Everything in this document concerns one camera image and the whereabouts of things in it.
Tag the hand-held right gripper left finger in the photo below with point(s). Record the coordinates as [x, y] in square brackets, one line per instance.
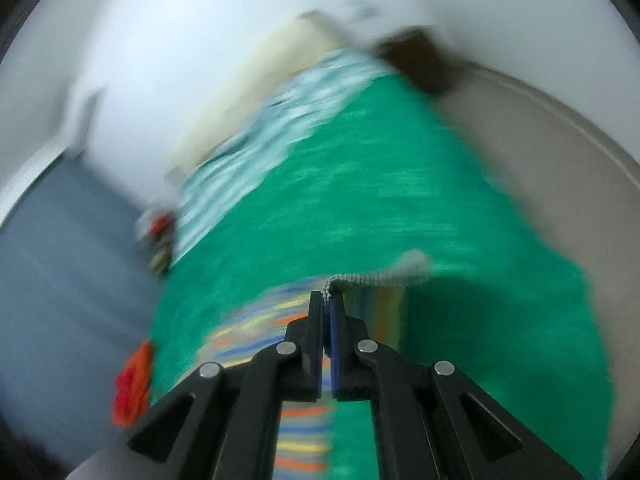
[315, 340]

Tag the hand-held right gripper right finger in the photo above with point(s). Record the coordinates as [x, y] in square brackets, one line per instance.
[336, 340]

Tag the striped knit shirt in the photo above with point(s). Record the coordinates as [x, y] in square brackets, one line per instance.
[250, 330]

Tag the pile of mixed clothes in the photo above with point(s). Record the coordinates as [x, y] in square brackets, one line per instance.
[157, 240]

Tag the green shiny blanket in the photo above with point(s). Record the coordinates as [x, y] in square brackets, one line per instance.
[400, 185]

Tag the orange sweater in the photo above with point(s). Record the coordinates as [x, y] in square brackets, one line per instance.
[134, 385]

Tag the green checked bed sheet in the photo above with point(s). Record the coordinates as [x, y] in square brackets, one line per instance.
[260, 160]

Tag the blue-grey curtain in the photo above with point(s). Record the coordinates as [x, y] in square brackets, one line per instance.
[75, 270]

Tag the cream pillow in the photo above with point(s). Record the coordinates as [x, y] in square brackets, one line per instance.
[260, 75]

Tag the dark wooden nightstand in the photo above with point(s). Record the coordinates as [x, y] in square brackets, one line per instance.
[420, 60]

